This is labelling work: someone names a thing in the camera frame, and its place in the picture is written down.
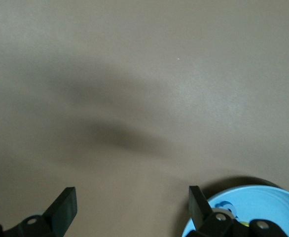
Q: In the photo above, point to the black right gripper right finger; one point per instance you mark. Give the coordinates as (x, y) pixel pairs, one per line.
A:
(198, 209)

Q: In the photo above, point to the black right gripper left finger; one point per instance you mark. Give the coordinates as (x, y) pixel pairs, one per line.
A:
(60, 212)

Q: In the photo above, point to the blue lowercase a letter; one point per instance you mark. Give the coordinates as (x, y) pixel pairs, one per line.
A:
(224, 205)

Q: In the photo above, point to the yellow lowercase u letter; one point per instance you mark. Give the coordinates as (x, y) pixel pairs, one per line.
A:
(245, 224)

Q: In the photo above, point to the blue round plate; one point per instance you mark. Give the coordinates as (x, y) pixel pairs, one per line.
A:
(258, 202)

